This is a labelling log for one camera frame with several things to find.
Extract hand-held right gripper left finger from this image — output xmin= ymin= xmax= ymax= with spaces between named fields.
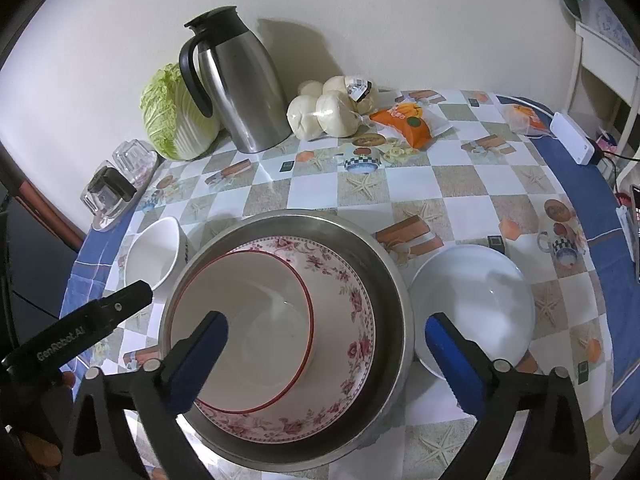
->
xmin=60 ymin=310 xmax=231 ymax=480

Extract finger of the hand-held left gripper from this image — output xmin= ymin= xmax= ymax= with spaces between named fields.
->
xmin=1 ymin=280 xmax=154 ymax=377

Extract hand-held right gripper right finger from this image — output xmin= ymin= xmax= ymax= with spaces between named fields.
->
xmin=424 ymin=312 xmax=601 ymax=480

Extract large plain white bowl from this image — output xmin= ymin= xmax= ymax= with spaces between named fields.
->
xmin=409 ymin=245 xmax=536 ymax=386

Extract red-rim floral bowl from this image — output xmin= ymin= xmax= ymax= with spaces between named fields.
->
xmin=170 ymin=251 xmax=315 ymax=415

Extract stainless steel basin plate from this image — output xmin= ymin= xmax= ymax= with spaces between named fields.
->
xmin=159 ymin=209 xmax=416 ymax=472

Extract pink floral plate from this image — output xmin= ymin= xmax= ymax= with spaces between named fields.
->
xmin=192 ymin=236 xmax=377 ymax=443

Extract person's left hand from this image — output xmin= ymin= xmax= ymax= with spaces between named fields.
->
xmin=21 ymin=429 xmax=64 ymax=468

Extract small white bowl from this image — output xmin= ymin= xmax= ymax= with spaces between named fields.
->
xmin=123 ymin=216 xmax=182 ymax=291

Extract clear plastic tray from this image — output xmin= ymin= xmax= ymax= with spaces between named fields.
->
xmin=81 ymin=149 xmax=161 ymax=233

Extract black-lid glass jar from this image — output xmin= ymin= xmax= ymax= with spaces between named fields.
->
xmin=82 ymin=160 xmax=137 ymax=216

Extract clear glass jar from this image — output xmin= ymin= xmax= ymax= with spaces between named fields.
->
xmin=112 ymin=140 xmax=156 ymax=186

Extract napa cabbage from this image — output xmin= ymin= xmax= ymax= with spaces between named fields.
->
xmin=139 ymin=62 xmax=221 ymax=161

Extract orange snack packet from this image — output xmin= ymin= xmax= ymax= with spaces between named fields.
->
xmin=370 ymin=101 xmax=453 ymax=150

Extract white power strip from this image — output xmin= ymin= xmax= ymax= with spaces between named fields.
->
xmin=550 ymin=111 xmax=598 ymax=166

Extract small orange packet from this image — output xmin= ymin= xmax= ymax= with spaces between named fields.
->
xmin=502 ymin=102 xmax=551 ymax=139

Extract stainless steel thermos jug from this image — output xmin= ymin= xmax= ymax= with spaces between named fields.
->
xmin=179 ymin=6 xmax=293 ymax=154

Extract bag of steamed buns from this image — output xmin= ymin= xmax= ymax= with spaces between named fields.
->
xmin=286 ymin=75 xmax=380 ymax=141

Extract white wooden shelf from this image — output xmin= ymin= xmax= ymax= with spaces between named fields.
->
xmin=565 ymin=20 xmax=640 ymax=128

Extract black power cable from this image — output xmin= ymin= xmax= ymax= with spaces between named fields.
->
xmin=595 ymin=150 xmax=640 ymax=181

